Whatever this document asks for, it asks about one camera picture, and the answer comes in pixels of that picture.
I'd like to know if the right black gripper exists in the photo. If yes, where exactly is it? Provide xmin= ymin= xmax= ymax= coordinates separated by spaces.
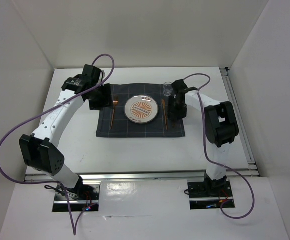
xmin=167 ymin=96 xmax=187 ymax=120

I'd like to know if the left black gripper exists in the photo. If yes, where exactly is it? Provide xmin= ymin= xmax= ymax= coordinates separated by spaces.
xmin=87 ymin=83 xmax=114 ymax=111

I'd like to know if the copper knife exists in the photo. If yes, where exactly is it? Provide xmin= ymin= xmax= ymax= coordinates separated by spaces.
xmin=161 ymin=98 xmax=168 ymax=131

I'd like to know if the copper fork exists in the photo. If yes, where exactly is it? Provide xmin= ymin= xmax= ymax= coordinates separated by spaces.
xmin=110 ymin=95 xmax=119 ymax=129

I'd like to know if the clear drinking glass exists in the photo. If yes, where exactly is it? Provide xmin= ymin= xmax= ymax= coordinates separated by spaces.
xmin=163 ymin=82 xmax=173 ymax=97

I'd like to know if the dark grey checked cloth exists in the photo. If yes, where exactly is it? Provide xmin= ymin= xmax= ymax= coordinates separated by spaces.
xmin=96 ymin=83 xmax=185 ymax=138

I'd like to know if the orange patterned plate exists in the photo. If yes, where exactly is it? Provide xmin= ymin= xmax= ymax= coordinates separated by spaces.
xmin=124 ymin=95 xmax=159 ymax=124

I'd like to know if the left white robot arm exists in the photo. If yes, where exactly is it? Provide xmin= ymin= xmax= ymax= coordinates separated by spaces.
xmin=19 ymin=64 xmax=110 ymax=200

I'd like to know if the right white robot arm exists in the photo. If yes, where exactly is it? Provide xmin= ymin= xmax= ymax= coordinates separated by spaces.
xmin=167 ymin=79 xmax=239 ymax=196

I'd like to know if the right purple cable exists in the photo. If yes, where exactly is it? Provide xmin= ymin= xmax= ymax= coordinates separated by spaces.
xmin=183 ymin=73 xmax=256 ymax=220

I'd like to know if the purple cable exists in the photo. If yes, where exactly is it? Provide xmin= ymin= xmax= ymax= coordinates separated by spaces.
xmin=0 ymin=53 xmax=115 ymax=236
xmin=183 ymin=73 xmax=256 ymax=220

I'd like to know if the aluminium frame rail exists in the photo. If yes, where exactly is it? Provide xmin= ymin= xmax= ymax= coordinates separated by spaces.
xmin=219 ymin=67 xmax=260 ymax=178

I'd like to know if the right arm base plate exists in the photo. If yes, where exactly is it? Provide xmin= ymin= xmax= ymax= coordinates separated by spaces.
xmin=183 ymin=181 xmax=235 ymax=210

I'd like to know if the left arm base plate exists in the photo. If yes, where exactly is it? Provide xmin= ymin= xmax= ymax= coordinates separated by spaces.
xmin=51 ymin=182 xmax=100 ymax=213

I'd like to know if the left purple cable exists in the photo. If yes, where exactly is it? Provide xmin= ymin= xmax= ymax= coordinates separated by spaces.
xmin=0 ymin=53 xmax=115 ymax=236

